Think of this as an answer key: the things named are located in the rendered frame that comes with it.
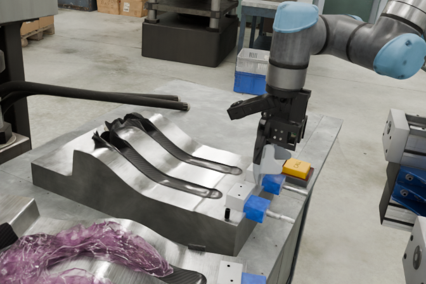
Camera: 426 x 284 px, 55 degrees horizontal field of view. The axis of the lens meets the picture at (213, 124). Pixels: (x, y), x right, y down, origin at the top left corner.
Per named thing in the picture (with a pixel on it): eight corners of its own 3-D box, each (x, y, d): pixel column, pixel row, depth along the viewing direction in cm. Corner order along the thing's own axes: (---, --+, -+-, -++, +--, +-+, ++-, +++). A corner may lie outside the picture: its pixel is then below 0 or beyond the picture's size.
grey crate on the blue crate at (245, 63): (300, 70, 422) (302, 55, 416) (297, 81, 386) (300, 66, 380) (241, 61, 433) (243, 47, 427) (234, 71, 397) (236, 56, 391)
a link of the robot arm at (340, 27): (377, 63, 79) (335, 66, 74) (336, 48, 88) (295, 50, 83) (388, 21, 76) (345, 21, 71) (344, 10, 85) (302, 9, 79)
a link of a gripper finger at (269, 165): (275, 194, 82) (285, 150, 80) (247, 185, 84) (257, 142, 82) (279, 190, 85) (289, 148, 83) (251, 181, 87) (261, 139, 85)
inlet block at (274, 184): (308, 198, 89) (313, 177, 87) (302, 210, 85) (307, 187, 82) (251, 180, 93) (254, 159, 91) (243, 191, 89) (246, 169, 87)
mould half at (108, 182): (273, 197, 99) (282, 148, 94) (231, 264, 77) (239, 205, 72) (105, 142, 117) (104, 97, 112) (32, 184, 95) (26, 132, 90)
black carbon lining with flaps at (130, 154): (244, 176, 94) (250, 139, 90) (214, 213, 80) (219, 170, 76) (118, 136, 106) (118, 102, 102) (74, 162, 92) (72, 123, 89)
